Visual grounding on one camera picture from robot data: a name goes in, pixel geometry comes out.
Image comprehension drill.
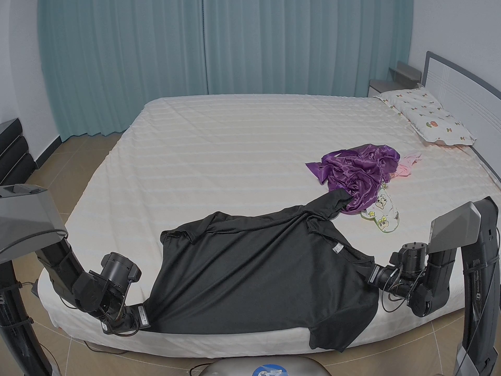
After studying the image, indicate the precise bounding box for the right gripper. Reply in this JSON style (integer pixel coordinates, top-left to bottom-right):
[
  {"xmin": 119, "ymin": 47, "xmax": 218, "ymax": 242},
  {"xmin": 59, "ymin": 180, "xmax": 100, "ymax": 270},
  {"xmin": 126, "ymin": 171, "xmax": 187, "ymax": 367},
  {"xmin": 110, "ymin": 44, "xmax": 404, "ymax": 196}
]
[{"xmin": 366, "ymin": 265, "xmax": 398, "ymax": 289}]

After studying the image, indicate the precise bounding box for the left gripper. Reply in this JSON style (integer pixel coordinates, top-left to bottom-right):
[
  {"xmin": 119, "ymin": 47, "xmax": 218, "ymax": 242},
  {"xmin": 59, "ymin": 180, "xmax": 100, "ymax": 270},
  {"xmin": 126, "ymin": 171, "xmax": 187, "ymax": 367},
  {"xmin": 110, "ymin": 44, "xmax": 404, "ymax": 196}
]
[{"xmin": 117, "ymin": 305, "xmax": 152, "ymax": 334}]

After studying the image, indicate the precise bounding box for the black T-shirt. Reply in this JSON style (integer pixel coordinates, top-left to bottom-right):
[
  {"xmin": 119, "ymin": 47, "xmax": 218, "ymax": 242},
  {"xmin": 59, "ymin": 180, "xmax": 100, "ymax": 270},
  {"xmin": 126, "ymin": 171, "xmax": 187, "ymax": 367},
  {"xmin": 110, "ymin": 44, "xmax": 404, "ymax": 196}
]
[{"xmin": 147, "ymin": 190, "xmax": 390, "ymax": 353}]

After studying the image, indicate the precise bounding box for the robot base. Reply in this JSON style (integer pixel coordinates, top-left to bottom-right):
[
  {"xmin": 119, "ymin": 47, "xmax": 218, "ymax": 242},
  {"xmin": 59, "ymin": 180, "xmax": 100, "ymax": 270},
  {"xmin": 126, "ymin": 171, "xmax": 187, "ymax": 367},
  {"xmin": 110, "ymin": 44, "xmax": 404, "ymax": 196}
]
[{"xmin": 205, "ymin": 358, "xmax": 325, "ymax": 376}]

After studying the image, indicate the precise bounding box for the bed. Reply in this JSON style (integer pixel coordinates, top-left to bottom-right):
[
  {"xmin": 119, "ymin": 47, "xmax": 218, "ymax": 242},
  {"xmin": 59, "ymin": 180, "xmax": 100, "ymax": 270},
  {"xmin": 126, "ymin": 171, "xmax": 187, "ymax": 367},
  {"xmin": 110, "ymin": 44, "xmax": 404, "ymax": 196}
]
[{"xmin": 35, "ymin": 51, "xmax": 501, "ymax": 361}]

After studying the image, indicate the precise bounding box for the white printed garment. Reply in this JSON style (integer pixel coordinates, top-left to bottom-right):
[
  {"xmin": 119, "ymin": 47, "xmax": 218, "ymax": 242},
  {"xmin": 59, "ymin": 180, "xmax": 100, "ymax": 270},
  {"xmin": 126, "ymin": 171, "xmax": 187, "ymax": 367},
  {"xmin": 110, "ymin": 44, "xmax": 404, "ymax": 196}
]
[{"xmin": 360, "ymin": 184, "xmax": 401, "ymax": 236}]

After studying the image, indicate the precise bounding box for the purple garment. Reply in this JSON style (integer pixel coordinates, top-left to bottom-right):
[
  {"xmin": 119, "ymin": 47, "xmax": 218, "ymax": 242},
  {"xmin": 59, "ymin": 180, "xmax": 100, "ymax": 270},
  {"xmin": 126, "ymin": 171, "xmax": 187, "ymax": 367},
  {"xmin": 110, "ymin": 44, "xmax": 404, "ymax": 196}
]
[{"xmin": 305, "ymin": 143, "xmax": 401, "ymax": 215}]

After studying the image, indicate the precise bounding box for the pink garment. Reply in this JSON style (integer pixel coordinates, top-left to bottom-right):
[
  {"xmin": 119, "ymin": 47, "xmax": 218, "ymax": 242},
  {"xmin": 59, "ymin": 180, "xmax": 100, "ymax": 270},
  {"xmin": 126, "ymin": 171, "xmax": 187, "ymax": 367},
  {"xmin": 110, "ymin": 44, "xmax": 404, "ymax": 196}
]
[{"xmin": 387, "ymin": 153, "xmax": 423, "ymax": 181}]

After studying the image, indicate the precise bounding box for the white printed pillow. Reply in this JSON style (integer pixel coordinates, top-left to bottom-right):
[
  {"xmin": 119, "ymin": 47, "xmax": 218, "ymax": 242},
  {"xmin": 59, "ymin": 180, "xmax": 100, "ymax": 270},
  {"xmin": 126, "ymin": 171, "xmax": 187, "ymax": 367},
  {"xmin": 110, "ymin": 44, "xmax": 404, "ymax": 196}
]
[{"xmin": 374, "ymin": 86, "xmax": 477, "ymax": 146}]

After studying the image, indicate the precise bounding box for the grey bedside table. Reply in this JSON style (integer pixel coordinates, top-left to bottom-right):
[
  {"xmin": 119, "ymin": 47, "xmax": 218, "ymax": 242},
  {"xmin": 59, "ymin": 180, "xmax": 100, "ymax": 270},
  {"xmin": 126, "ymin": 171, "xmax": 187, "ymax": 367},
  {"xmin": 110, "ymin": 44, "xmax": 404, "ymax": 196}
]
[{"xmin": 368, "ymin": 62, "xmax": 422, "ymax": 98}]

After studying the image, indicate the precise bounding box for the black chest of drawers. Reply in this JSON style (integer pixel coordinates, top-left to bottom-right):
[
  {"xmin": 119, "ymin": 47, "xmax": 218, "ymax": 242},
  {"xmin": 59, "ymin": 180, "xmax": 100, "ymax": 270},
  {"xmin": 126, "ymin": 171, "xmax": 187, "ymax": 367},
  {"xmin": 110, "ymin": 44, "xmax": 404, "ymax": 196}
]
[{"xmin": 0, "ymin": 118, "xmax": 39, "ymax": 187}]

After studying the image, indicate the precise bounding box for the blue-green curtain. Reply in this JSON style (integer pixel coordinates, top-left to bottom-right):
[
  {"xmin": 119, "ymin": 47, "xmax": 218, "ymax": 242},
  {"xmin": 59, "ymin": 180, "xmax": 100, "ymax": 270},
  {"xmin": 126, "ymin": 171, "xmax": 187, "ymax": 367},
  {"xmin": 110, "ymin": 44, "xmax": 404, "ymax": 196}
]
[
  {"xmin": 37, "ymin": 0, "xmax": 205, "ymax": 138},
  {"xmin": 201, "ymin": 0, "xmax": 415, "ymax": 99}
]

